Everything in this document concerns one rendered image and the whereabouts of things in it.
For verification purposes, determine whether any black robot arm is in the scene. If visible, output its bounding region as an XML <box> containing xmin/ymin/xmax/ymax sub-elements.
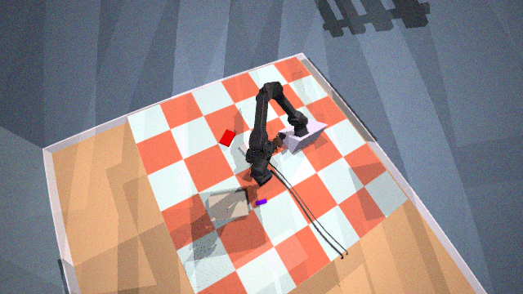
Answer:
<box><xmin>245</xmin><ymin>81</ymin><xmax>310</xmax><ymax>176</ymax></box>

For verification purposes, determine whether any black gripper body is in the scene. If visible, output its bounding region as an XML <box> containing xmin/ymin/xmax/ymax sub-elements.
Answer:
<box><xmin>250</xmin><ymin>145</ymin><xmax>275</xmax><ymax>181</ymax></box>

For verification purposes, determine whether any purple rectangular block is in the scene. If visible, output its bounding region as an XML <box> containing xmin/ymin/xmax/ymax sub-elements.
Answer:
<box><xmin>256</xmin><ymin>198</ymin><xmax>267</xmax><ymax>205</ymax></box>

